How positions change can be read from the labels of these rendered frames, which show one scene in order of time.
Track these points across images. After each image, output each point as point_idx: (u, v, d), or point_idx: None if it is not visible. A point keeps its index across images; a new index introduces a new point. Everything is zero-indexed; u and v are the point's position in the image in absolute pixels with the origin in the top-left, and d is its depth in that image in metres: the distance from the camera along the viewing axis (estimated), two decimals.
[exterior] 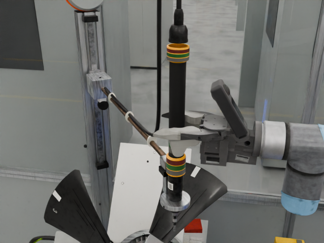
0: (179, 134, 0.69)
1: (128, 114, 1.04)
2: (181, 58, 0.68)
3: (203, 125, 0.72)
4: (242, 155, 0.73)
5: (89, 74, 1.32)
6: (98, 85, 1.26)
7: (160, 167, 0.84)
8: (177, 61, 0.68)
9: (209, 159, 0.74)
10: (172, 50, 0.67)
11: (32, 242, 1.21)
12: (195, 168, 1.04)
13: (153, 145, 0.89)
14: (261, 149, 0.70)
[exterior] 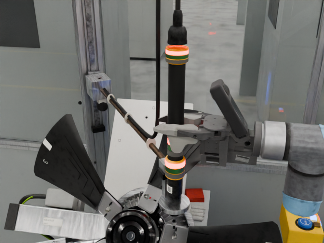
0: (175, 130, 0.70)
1: (128, 115, 1.03)
2: (180, 60, 0.67)
3: (202, 125, 0.71)
4: (242, 155, 0.72)
5: (88, 74, 1.31)
6: (97, 86, 1.25)
7: (159, 170, 0.82)
8: (176, 63, 0.67)
9: (209, 159, 0.73)
10: (171, 52, 0.66)
11: (21, 201, 1.12)
12: None
13: (152, 147, 0.88)
14: (261, 149, 0.69)
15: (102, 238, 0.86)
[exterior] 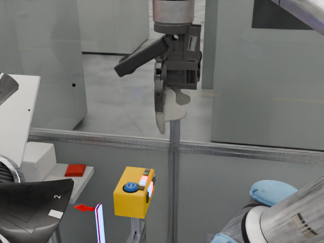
0: (156, 113, 0.69)
1: None
2: None
3: None
4: (188, 43, 0.65)
5: None
6: None
7: None
8: None
9: (193, 79, 0.67)
10: None
11: None
12: (60, 212, 0.89)
13: None
14: (173, 25, 0.63)
15: None
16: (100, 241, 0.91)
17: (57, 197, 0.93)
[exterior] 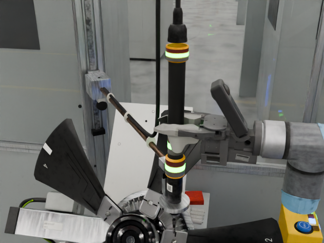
0: (176, 130, 0.70)
1: (128, 114, 1.03)
2: (180, 58, 0.66)
3: (203, 124, 0.72)
4: (242, 155, 0.73)
5: (88, 74, 1.31)
6: (97, 85, 1.25)
7: (159, 168, 0.82)
8: (176, 61, 0.67)
9: (209, 158, 0.74)
10: (171, 50, 0.66)
11: (22, 205, 1.13)
12: None
13: (152, 146, 0.88)
14: (261, 148, 0.70)
15: (121, 209, 0.89)
16: None
17: (269, 240, 0.86)
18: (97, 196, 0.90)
